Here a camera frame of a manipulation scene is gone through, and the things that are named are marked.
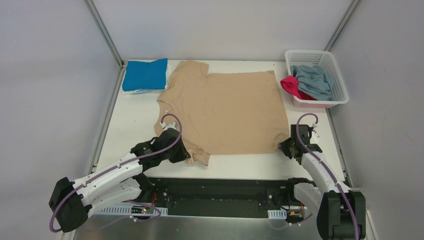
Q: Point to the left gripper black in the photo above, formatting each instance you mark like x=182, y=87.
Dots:
x=178, y=151

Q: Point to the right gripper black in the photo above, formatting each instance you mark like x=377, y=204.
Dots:
x=288, y=148

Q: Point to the beige t shirt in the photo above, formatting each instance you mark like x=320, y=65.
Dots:
x=224, y=113

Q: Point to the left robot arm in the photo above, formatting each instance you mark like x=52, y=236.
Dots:
x=72, y=202

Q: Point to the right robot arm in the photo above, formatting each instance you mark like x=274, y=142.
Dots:
x=340, y=212

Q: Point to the pink t shirt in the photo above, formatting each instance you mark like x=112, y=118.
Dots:
x=291, y=85

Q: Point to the grey blue t shirt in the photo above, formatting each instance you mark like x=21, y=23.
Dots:
x=314, y=81

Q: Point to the folded blue t shirt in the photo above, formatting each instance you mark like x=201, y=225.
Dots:
x=144, y=75

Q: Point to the white plastic basket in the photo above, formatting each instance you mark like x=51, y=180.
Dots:
x=326, y=60

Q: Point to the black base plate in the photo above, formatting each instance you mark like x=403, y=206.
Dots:
x=224, y=198

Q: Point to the right white cable duct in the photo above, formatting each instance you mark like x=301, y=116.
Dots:
x=279, y=214

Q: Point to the white cable duct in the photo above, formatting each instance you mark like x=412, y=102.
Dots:
x=279, y=214
x=133, y=209

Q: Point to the left white cable duct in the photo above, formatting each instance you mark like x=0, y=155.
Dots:
x=133, y=209

